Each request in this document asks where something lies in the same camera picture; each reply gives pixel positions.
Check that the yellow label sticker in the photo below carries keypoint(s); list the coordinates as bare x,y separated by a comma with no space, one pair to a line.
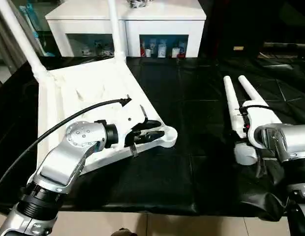
239,48

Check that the white small bottle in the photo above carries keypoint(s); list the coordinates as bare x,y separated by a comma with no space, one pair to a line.
162,49
148,53
175,52

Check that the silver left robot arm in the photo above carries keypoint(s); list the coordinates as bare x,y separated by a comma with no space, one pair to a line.
69,152

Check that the white plastic table leg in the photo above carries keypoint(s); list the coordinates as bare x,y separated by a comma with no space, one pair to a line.
232,110
116,29
253,91
19,37

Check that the black tall cabinet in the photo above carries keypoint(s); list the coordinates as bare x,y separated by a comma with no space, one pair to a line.
231,24

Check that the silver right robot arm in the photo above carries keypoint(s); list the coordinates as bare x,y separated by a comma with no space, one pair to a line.
285,142

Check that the black white crumpled bundle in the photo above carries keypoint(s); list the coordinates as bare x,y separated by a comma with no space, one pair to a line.
137,3

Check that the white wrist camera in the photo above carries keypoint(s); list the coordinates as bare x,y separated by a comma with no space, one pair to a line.
258,115
128,115

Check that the grey curtain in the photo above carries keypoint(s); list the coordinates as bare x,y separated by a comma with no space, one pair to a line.
5,49

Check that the dark brown rounded part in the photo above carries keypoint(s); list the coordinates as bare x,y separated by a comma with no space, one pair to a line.
125,232

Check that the white glass-door cabinet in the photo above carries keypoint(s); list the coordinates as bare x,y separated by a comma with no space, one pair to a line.
93,14

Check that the black long bar device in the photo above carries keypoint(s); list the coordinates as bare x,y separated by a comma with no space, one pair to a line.
287,46

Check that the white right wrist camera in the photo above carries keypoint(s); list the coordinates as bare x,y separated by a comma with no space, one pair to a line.
258,115

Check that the red small figurine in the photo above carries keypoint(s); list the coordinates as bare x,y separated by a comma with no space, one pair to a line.
142,50

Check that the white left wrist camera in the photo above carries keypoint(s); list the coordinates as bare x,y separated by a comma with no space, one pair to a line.
128,115

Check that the black plastic mat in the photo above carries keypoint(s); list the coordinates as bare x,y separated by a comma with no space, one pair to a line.
179,98

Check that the white plastic table top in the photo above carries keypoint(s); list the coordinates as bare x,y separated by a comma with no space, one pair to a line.
93,86

